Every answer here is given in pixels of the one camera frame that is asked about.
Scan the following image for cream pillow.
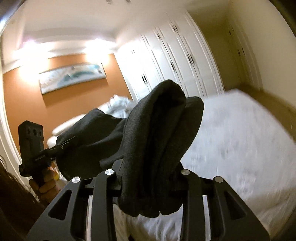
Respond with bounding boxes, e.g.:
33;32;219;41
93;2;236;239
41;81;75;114
47;114;85;148

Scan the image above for grey blanket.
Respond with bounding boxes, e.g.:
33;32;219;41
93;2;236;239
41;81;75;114
98;95;136;118

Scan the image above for framed wall painting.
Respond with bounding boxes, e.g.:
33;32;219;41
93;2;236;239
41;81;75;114
39;63;106;94

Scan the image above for white wardrobe doors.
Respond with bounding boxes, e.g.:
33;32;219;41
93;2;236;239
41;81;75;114
115;11;224;101

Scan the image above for dark grey pants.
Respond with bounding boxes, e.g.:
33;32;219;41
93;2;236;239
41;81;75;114
56;80;204;217

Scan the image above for beige room door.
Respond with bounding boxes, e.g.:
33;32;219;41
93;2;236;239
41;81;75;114
227;16;262;90

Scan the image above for white butterfly bed sheet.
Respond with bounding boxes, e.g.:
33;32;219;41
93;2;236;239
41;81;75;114
87;88;296;241

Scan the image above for person's left hand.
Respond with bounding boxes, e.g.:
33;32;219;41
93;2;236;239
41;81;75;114
29;168;61;206

